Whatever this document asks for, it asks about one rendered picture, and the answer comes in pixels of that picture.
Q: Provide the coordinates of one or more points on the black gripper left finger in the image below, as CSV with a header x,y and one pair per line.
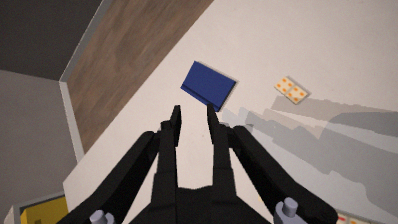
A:
x,y
113,198

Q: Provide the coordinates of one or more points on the dark blue notebook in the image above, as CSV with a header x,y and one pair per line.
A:
x,y
207,85

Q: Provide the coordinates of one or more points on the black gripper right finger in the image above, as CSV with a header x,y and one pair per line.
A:
x,y
286,200

